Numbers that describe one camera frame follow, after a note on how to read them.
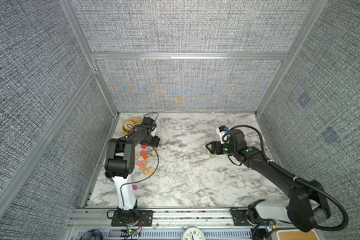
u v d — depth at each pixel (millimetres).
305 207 408
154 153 960
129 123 1052
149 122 832
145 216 733
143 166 941
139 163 933
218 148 733
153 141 890
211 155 853
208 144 790
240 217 732
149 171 878
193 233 663
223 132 747
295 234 658
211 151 753
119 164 525
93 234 674
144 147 998
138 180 878
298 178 447
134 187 832
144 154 991
